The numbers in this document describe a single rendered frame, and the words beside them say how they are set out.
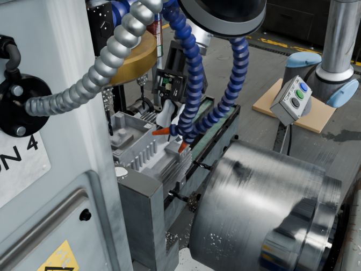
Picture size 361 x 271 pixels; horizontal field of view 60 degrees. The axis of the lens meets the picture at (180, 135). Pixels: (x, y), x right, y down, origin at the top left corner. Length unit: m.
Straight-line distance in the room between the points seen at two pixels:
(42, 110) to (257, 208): 0.38
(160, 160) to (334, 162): 0.69
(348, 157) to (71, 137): 1.07
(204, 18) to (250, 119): 1.08
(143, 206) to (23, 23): 0.38
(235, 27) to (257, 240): 0.35
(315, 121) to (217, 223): 0.88
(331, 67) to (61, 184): 0.98
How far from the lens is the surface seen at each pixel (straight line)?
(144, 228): 0.58
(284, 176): 0.53
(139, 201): 0.53
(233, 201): 0.51
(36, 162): 0.25
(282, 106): 0.89
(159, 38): 1.20
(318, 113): 1.38
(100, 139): 0.29
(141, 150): 0.63
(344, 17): 1.04
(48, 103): 0.19
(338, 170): 1.16
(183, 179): 0.75
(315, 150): 1.21
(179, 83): 0.62
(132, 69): 0.47
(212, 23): 0.22
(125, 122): 0.70
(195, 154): 0.92
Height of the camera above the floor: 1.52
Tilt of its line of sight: 38 degrees down
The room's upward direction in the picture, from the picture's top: straight up
